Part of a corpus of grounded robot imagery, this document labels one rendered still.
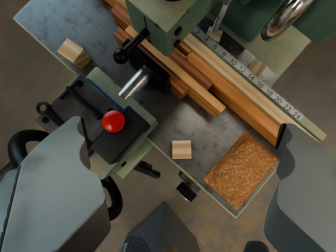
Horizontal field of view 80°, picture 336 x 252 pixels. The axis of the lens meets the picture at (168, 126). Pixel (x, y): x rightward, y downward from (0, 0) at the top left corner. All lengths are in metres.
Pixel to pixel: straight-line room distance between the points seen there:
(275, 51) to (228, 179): 0.36
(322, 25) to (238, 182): 0.28
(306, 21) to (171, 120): 0.28
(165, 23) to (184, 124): 0.20
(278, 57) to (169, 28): 0.40
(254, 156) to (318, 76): 1.33
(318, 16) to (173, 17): 0.23
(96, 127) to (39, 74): 1.31
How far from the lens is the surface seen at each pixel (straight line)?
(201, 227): 1.41
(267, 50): 0.60
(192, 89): 0.36
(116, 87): 0.36
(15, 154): 0.44
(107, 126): 0.28
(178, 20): 0.27
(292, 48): 0.63
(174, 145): 0.36
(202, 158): 0.40
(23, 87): 1.64
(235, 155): 0.39
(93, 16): 0.49
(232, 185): 0.39
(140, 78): 0.35
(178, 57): 0.38
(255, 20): 0.53
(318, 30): 0.43
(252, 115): 0.39
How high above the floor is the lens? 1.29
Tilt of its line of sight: 85 degrees down
